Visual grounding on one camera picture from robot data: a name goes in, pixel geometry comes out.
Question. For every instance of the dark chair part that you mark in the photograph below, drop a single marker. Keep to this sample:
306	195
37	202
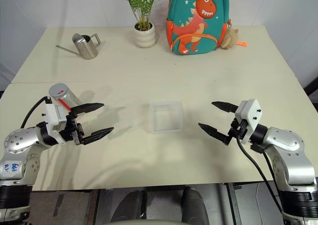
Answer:
311	87

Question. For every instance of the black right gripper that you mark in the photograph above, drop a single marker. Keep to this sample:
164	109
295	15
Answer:
236	130

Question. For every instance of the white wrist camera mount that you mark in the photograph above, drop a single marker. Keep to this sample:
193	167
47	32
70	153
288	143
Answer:
249	115
53	117

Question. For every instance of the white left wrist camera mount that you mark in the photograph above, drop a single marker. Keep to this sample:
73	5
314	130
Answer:
53	117

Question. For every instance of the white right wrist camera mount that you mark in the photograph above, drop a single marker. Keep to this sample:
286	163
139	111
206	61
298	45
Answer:
249	115

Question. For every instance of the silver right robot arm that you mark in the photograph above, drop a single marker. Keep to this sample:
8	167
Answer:
288	150

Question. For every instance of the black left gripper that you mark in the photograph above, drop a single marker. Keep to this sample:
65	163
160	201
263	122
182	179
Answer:
71	129

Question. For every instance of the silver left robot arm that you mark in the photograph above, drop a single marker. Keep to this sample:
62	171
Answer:
20	140

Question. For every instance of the clear square plastic container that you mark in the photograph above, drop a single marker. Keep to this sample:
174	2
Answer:
166	117

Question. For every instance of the teal dinosaur backpack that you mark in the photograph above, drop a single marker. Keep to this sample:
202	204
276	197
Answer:
197	19

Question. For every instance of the green plant in white pot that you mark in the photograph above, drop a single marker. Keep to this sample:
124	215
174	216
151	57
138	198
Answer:
144	19

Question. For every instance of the stainless steel watering can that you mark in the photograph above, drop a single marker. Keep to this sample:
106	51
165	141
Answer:
83	45

